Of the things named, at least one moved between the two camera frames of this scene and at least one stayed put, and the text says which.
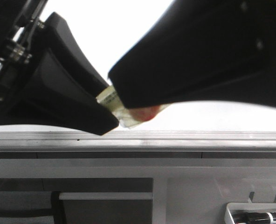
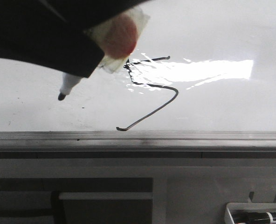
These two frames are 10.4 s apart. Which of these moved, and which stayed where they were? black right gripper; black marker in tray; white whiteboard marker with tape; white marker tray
Moved: black right gripper; white whiteboard marker with tape
Stayed: black marker in tray; white marker tray
